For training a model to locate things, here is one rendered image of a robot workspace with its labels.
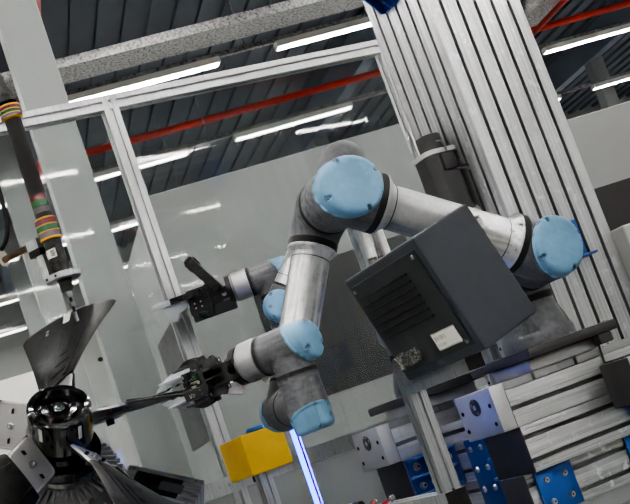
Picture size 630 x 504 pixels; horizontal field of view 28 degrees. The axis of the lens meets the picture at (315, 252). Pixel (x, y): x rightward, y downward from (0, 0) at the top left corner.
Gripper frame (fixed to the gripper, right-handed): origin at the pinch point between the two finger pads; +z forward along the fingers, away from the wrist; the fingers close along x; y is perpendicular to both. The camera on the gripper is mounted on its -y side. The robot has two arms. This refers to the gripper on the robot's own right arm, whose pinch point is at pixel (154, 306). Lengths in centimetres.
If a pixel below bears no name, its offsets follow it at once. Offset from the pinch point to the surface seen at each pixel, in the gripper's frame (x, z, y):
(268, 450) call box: -43, -18, 38
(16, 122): -68, 6, -43
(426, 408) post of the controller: -112, -48, 31
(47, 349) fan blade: -57, 17, 1
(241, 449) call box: -43, -12, 36
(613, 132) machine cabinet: 308, -211, -9
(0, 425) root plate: -78, 26, 12
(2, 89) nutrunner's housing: -67, 7, -50
